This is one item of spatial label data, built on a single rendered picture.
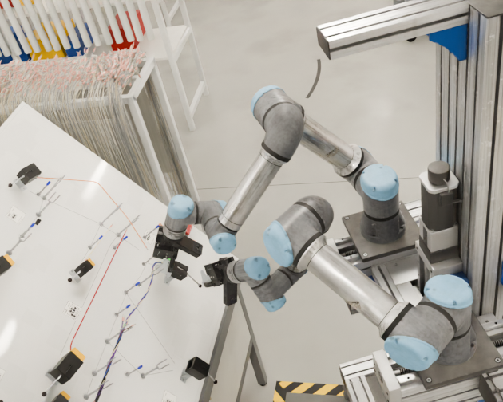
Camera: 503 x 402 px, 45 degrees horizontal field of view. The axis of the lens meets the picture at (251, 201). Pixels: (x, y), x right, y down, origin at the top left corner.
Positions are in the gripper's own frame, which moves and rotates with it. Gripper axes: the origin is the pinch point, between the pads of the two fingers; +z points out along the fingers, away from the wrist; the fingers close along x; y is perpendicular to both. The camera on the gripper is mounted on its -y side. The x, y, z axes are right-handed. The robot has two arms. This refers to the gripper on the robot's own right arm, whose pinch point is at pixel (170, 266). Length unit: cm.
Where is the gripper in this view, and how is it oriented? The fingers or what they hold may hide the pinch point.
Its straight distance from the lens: 218.5
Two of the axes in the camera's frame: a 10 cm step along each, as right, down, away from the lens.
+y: -9.6, -2.1, -1.5
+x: -0.6, 7.4, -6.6
